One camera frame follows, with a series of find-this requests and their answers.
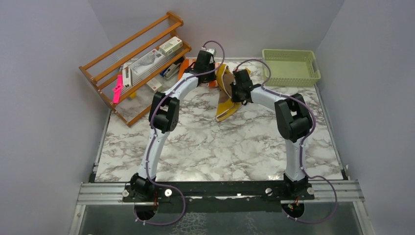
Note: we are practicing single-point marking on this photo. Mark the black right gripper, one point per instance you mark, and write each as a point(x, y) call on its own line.
point(233, 99)

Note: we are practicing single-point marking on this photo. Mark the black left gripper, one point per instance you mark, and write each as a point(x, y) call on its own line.
point(210, 78)

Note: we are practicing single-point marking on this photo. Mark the brown yellow bear towel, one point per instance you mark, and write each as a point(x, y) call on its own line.
point(226, 107)

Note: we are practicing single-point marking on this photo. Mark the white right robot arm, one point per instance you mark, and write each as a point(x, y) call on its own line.
point(294, 124)

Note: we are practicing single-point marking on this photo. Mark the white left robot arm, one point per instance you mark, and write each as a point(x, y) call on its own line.
point(163, 118)

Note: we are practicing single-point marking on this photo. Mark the orange white towel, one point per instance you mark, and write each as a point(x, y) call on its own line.
point(185, 64)

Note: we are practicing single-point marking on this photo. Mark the blue white stapler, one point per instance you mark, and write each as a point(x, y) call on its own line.
point(172, 70)

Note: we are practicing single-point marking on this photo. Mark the small white box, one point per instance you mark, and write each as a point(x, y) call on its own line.
point(171, 46)

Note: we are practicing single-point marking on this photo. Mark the large flat white box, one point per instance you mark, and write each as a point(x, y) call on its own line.
point(146, 62)

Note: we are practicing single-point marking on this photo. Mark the white box on lower shelf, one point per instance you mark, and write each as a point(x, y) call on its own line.
point(155, 85)

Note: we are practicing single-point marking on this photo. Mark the green plastic basket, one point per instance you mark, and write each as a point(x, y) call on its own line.
point(290, 68)

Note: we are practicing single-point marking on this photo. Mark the white upright box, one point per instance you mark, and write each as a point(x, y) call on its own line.
point(126, 75)

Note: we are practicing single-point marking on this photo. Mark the wooden shelf rack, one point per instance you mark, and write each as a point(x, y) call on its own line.
point(102, 71)

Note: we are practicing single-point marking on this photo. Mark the pink marker pen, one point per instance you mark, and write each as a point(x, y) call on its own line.
point(118, 89)

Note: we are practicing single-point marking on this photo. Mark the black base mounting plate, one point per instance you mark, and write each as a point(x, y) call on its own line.
point(212, 197)

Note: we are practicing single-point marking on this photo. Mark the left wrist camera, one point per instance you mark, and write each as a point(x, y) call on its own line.
point(211, 51)

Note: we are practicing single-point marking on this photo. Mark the aluminium rail frame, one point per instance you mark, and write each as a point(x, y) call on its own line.
point(337, 209)

